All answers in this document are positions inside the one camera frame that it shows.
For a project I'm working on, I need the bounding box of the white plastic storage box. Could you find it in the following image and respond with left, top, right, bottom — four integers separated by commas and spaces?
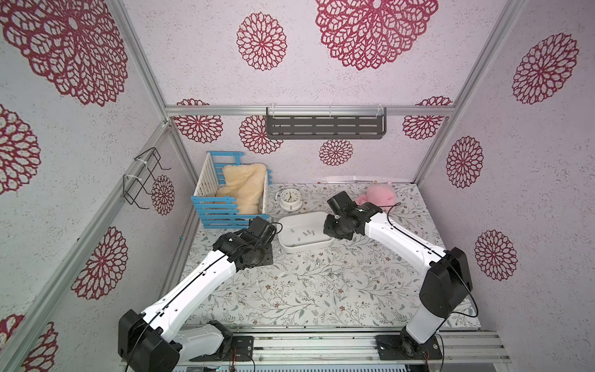
278, 212, 335, 254

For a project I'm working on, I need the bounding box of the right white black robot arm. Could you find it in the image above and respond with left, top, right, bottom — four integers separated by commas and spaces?
323, 207, 473, 345

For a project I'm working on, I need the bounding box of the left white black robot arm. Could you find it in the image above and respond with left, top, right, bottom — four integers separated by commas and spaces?
118, 232, 273, 371

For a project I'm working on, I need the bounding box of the pink plush toy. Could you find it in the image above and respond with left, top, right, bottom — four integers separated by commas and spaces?
356, 184, 398, 213

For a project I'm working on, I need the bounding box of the white round alarm clock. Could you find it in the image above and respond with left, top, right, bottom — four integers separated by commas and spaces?
275, 188, 304, 212

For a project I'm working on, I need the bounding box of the blue white slatted crate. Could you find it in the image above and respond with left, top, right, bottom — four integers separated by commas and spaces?
192, 151, 271, 229

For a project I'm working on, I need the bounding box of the cream fluffy cloth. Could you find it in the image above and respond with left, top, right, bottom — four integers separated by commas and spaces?
216, 164, 267, 215

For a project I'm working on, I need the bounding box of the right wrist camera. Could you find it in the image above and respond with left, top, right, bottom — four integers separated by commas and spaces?
327, 192, 358, 217

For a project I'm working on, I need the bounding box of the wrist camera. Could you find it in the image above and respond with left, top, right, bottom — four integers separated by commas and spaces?
246, 217, 277, 245
327, 192, 358, 217

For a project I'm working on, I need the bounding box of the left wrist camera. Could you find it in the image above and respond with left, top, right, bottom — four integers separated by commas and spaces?
246, 217, 277, 245

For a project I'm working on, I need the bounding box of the aluminium front rail frame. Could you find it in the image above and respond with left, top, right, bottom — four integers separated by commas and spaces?
176, 327, 511, 368

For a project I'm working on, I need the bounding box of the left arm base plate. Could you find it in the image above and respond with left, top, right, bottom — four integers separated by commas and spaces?
191, 336, 255, 362

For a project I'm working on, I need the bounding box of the grey wall shelf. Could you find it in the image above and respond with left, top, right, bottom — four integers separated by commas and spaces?
265, 108, 387, 140

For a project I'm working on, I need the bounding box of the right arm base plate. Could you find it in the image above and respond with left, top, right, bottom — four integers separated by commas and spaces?
375, 334, 443, 362

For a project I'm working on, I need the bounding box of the black wire wall rack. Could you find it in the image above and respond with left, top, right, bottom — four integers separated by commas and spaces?
122, 147, 170, 210

